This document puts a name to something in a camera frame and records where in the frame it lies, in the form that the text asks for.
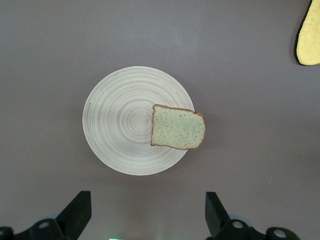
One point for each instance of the slice of brown-crust bread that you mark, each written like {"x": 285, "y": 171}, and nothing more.
{"x": 177, "y": 127}

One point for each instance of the brown table cover sheet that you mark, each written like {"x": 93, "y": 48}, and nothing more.
{"x": 50, "y": 75}

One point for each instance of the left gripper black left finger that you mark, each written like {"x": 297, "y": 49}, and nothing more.
{"x": 72, "y": 220}

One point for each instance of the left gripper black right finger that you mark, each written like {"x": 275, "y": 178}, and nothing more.
{"x": 216, "y": 220}

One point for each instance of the yellow quilted oven mitt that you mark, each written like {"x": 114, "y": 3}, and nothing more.
{"x": 308, "y": 42}

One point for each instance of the round pale wooden plate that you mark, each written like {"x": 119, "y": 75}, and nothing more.
{"x": 120, "y": 120}

